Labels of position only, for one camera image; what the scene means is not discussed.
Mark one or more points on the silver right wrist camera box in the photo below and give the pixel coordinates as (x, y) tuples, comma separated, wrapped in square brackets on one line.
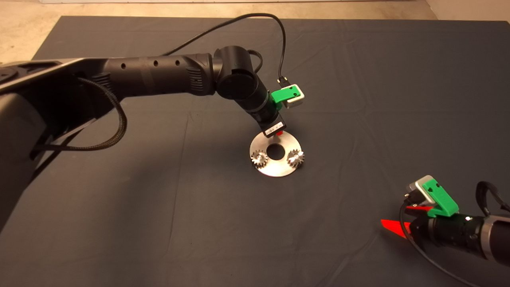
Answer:
[(416, 186)]

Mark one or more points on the round metal carrier plate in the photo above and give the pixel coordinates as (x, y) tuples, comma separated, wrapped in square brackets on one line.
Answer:
[(275, 169)]

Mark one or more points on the small steel planetary gear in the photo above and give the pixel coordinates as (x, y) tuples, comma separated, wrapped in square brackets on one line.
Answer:
[(296, 157), (259, 158)]

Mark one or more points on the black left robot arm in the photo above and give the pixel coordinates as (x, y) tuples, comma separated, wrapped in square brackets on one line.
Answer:
[(151, 75)]

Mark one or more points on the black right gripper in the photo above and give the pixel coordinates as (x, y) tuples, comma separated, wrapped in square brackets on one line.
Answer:
[(450, 231)]

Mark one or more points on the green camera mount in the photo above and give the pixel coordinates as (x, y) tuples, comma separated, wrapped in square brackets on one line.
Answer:
[(440, 199), (283, 95)]

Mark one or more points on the green left camera mount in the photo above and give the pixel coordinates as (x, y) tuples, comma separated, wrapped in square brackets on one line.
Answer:
[(283, 95)]

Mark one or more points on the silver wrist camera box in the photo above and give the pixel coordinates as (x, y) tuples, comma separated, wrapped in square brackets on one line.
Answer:
[(416, 186), (297, 99)]

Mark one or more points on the braided black harness loop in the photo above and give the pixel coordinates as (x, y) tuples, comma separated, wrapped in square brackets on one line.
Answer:
[(122, 123)]

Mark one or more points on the dark grey table cloth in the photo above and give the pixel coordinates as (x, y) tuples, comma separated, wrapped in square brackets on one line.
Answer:
[(119, 239)]

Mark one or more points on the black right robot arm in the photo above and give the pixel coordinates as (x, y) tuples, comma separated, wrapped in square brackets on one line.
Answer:
[(498, 239)]

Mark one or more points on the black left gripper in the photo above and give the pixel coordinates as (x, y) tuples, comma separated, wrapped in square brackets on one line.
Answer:
[(263, 111)]

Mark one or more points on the green right camera mount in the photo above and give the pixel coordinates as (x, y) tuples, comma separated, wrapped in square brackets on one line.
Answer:
[(440, 199)]

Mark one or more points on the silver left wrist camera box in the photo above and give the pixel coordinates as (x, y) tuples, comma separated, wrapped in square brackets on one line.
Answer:
[(297, 99)]

